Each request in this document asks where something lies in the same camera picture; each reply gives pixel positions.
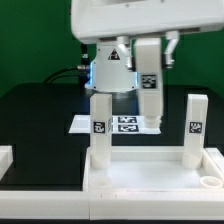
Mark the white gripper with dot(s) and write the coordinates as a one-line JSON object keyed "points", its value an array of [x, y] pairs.
{"points": [[94, 21]]}

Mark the white desk top tray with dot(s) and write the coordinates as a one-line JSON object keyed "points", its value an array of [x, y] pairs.
{"points": [[153, 168]]}

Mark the paper sheet with markers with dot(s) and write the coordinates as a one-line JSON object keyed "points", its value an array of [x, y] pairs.
{"points": [[121, 124]]}

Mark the white left fence block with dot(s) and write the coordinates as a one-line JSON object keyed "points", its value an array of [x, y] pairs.
{"points": [[6, 159]]}

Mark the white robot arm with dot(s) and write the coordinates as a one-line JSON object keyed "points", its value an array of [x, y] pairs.
{"points": [[108, 72]]}

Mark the white front fence bar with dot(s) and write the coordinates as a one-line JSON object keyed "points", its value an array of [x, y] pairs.
{"points": [[124, 205]]}

